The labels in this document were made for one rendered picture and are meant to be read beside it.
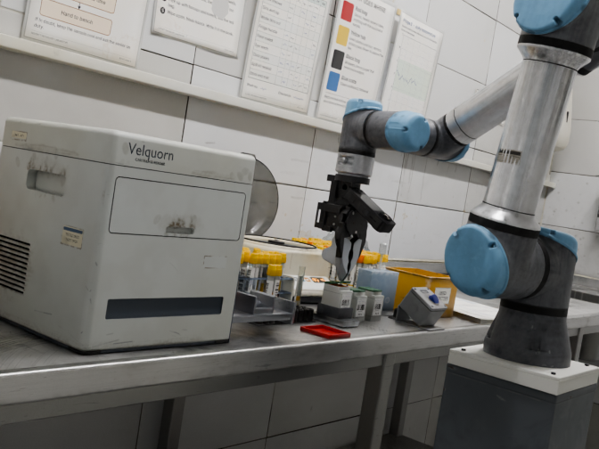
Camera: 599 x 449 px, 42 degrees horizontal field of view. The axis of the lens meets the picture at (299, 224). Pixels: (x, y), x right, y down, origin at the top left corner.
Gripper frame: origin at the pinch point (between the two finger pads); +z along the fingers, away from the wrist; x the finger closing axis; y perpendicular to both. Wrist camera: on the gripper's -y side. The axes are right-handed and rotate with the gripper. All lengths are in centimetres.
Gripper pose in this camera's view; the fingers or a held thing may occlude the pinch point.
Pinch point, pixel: (345, 275)
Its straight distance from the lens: 156.3
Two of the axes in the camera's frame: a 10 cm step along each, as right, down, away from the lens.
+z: -1.6, 9.9, 0.5
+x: -6.2, -0.6, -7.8
